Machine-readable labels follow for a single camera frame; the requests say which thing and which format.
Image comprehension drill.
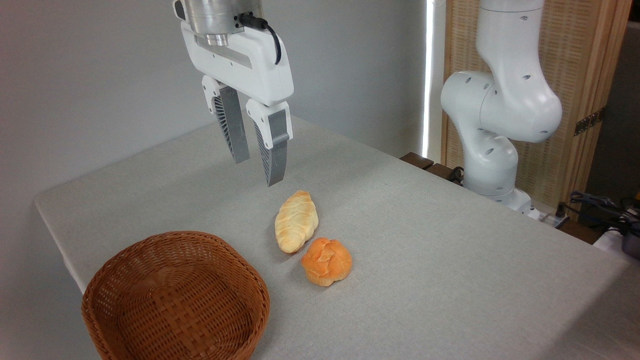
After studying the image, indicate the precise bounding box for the grey tablecloth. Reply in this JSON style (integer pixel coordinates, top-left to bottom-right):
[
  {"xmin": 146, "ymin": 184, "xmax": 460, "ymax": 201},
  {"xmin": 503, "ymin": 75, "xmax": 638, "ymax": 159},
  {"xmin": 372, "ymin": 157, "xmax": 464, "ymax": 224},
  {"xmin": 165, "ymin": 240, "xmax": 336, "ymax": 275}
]
[{"xmin": 34, "ymin": 116, "xmax": 640, "ymax": 360}]

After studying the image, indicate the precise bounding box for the brown wicker basket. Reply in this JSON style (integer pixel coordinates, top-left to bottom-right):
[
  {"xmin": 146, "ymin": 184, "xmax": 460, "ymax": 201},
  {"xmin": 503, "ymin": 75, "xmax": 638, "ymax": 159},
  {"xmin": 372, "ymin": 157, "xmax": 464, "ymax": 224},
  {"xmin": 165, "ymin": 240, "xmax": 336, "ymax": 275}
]
[{"xmin": 81, "ymin": 230, "xmax": 271, "ymax": 360}]

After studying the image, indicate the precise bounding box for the long pale bread loaf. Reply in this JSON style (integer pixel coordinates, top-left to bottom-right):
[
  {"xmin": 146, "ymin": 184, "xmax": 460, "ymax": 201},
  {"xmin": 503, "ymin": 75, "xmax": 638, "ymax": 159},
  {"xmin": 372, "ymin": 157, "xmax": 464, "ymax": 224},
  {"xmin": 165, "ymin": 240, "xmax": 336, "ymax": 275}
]
[{"xmin": 274, "ymin": 190, "xmax": 319, "ymax": 254}]

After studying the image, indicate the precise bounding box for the round orange bread roll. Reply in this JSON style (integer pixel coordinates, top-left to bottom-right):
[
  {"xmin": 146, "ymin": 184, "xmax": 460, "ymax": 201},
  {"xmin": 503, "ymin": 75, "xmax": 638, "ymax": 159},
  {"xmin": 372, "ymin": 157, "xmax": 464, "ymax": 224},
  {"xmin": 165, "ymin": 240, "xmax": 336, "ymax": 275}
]
[{"xmin": 301, "ymin": 237, "xmax": 353, "ymax": 287}]

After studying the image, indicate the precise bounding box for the dark metal screen hinge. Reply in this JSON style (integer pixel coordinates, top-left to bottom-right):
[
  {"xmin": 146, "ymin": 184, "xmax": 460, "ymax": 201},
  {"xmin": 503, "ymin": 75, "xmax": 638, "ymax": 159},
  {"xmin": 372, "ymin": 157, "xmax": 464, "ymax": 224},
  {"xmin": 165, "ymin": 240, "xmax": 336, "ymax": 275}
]
[{"xmin": 574, "ymin": 107, "xmax": 607, "ymax": 137}]

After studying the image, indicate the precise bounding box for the white power strip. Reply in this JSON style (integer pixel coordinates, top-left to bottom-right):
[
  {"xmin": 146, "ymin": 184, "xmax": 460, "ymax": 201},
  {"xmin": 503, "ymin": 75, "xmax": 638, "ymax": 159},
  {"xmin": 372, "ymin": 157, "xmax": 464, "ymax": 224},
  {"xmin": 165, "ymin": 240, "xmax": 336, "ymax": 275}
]
[{"xmin": 530, "ymin": 206, "xmax": 571, "ymax": 229}]

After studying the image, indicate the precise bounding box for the wooden woven folding screen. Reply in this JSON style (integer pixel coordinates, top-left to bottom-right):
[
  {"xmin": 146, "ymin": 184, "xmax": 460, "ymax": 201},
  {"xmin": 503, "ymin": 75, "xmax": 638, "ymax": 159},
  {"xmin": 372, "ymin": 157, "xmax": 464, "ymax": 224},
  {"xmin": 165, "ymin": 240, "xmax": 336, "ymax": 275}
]
[{"xmin": 442, "ymin": 0, "xmax": 633, "ymax": 217}]

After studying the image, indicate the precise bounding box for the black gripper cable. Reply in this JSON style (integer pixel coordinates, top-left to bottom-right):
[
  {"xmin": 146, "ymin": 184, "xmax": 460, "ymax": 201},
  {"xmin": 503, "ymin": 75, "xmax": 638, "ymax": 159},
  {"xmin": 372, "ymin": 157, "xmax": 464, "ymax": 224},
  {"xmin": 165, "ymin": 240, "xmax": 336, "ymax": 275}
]
[{"xmin": 239, "ymin": 13, "xmax": 282, "ymax": 66}]

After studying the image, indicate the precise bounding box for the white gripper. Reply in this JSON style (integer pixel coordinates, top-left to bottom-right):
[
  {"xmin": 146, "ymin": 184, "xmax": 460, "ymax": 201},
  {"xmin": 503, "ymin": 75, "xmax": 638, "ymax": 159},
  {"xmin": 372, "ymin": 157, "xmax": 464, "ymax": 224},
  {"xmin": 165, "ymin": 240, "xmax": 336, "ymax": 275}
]
[{"xmin": 180, "ymin": 20, "xmax": 295, "ymax": 187}]

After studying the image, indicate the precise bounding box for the dark tangled cable bundle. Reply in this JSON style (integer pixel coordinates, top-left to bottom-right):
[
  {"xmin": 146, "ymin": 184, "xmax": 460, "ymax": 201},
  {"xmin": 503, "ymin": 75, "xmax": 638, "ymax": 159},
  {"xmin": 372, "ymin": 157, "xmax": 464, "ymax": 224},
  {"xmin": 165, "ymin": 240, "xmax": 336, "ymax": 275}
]
[{"xmin": 569, "ymin": 191, "xmax": 640, "ymax": 236}]

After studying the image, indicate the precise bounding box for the bright vertical light strip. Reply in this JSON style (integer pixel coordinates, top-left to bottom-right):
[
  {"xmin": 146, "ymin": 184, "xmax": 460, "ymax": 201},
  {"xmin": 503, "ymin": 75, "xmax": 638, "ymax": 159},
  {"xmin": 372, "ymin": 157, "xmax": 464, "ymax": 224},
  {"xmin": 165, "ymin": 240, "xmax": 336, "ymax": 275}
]
[{"xmin": 421, "ymin": 0, "xmax": 436, "ymax": 158}]

